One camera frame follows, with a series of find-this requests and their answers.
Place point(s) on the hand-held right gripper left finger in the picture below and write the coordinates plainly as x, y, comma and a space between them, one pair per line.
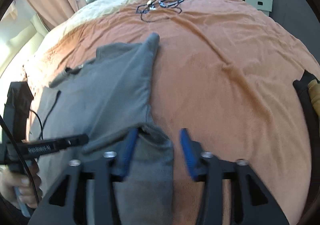
128, 150

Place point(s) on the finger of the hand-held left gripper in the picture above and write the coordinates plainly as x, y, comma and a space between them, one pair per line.
72, 140

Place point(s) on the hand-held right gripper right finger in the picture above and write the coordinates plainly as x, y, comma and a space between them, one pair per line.
188, 155

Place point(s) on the grey t-shirt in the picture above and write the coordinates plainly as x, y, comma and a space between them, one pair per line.
107, 90

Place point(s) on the person's left hand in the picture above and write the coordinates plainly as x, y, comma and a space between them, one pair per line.
10, 186

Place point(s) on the black folded t-shirt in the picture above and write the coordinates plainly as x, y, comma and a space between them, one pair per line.
20, 100

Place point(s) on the orange blanket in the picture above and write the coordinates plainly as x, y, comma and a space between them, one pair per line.
225, 77

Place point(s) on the cream padded headboard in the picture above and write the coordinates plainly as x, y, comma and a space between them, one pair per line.
15, 39

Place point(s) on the black cloth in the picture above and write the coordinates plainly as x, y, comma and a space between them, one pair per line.
301, 90

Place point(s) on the cream blanket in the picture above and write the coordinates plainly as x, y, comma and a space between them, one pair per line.
105, 7

